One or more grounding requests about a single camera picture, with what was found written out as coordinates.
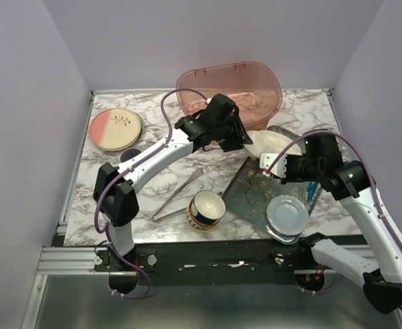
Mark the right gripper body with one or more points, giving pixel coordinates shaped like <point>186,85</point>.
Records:
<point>296,168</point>

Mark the blue metallic fork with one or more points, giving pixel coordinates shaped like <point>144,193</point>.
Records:
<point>311,191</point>

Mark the floral blossom tray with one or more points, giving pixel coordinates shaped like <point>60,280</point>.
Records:
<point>249,192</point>

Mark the iridescent pink mug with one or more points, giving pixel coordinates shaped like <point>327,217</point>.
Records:
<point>129,153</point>

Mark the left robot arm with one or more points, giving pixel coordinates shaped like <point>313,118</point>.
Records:
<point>116,188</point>

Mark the light blue saucer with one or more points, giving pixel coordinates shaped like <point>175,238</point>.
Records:
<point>287,215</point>

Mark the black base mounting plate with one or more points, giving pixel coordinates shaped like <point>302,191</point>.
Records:
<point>259,261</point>

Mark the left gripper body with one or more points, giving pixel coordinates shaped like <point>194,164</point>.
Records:
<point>227,135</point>

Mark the cream divided plate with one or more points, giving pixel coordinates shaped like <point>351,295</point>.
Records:
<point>265,141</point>

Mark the green plate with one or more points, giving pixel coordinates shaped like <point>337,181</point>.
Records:
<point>142,124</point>

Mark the colourful striped bowl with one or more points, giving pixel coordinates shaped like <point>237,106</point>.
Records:
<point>205,211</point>

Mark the metal tongs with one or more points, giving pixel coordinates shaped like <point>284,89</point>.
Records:
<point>197,174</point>

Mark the pink transparent plastic bin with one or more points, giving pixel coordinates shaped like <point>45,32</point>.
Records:
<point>251,85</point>

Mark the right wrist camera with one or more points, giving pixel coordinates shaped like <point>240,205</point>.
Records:
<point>272,164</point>

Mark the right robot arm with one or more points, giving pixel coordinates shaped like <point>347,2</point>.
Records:
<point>316,157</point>

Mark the yellow cream ceramic plate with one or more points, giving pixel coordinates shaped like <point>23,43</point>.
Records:
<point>123,129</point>

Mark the pink cream ceramic plate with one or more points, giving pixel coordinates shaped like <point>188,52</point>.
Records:
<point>98,130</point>

